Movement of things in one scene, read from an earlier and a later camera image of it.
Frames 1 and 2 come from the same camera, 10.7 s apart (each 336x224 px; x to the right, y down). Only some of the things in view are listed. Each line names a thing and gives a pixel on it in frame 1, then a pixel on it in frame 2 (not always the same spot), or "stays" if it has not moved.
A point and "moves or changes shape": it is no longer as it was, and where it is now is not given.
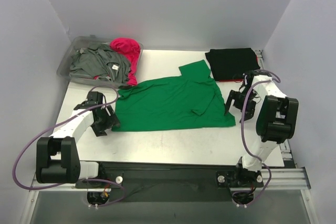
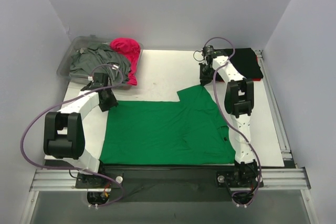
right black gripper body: x=239 y=102 to x=206 y=76
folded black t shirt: x=231 y=64 stays
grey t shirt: x=100 y=60 stays
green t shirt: x=192 y=100 moves or changes shape
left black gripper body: x=105 y=123 to x=108 y=100
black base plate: x=174 y=182 stays
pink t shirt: x=130 y=49 stays
